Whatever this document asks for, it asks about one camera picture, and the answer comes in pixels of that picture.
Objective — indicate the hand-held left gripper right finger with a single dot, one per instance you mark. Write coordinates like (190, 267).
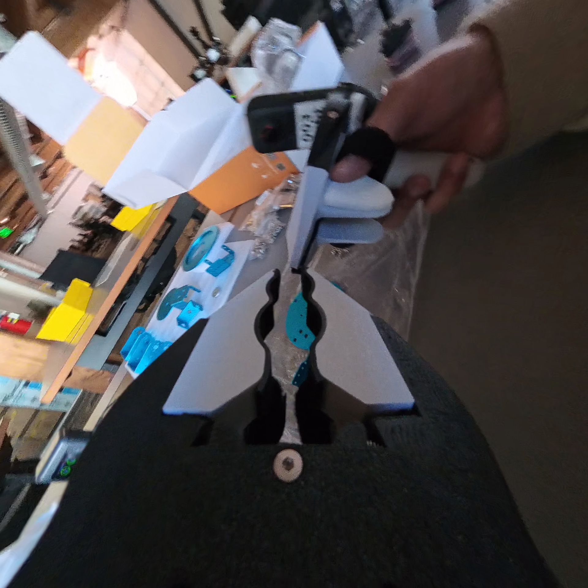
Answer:
(358, 363)

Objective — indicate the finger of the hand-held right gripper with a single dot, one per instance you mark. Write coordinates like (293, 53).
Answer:
(307, 216)

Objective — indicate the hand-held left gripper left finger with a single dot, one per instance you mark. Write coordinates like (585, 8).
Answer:
(220, 363)

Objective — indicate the blue square metal bracket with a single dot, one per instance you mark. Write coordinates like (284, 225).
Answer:
(301, 374)

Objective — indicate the blue round metal plate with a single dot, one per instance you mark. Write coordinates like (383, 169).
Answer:
(296, 321)

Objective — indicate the person's right forearm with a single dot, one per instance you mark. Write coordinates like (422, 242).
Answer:
(537, 69)

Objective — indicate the grey desk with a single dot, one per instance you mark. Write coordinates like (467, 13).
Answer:
(505, 321)

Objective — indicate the person's right hand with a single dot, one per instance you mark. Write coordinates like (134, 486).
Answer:
(441, 110)

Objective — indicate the pile of screw bags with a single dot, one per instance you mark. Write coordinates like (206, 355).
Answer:
(271, 216)

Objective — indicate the orange cardboard box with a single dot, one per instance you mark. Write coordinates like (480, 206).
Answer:
(206, 138)

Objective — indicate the bubble wrap bundle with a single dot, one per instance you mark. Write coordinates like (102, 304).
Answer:
(275, 50)

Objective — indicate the clear plastic bag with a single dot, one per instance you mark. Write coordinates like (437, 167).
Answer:
(390, 285)

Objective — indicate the white foam sheet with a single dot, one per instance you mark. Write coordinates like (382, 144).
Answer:
(229, 275)

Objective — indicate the wooden top table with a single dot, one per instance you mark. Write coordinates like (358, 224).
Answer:
(115, 294)

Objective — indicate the black servo motor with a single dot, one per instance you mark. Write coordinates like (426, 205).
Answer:
(397, 41)

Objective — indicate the yellow box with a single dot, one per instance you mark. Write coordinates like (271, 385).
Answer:
(69, 312)
(133, 217)

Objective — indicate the blue printed sheet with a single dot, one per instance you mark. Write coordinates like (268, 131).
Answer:
(27, 390)

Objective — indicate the red box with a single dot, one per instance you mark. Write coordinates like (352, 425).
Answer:
(13, 324)

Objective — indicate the green exit sign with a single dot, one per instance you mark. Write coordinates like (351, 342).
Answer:
(4, 232)

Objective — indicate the white instruction manual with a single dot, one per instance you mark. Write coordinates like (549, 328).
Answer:
(23, 546)

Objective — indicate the blue short box bracket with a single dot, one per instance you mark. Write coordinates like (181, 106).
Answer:
(189, 314)

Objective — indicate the blue long U bracket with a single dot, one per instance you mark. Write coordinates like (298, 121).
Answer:
(131, 342)
(156, 360)
(144, 351)

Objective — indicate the blue round-ended flat bracket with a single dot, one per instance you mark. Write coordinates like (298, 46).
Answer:
(177, 301)

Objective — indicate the blue small U bracket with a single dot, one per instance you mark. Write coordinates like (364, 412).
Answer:
(220, 262)

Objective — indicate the silver ventilation duct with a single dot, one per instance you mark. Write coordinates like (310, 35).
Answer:
(23, 160)

